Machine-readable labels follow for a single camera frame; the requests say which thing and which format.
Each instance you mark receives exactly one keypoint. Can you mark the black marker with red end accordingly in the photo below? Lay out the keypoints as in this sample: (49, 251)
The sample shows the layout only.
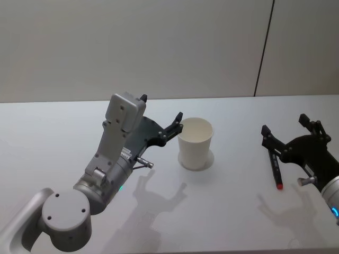
(275, 169)

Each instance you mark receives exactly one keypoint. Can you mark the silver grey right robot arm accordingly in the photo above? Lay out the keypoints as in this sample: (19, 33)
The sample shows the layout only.
(332, 195)

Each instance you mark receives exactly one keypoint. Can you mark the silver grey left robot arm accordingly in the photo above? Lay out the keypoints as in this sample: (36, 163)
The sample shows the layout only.
(66, 214)

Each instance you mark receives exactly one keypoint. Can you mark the white paper cup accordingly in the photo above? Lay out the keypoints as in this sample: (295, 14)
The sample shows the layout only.
(194, 153)

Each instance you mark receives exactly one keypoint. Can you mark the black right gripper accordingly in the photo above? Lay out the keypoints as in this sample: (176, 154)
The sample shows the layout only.
(310, 150)

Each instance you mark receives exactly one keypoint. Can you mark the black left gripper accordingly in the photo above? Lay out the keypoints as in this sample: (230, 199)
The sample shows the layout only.
(147, 132)

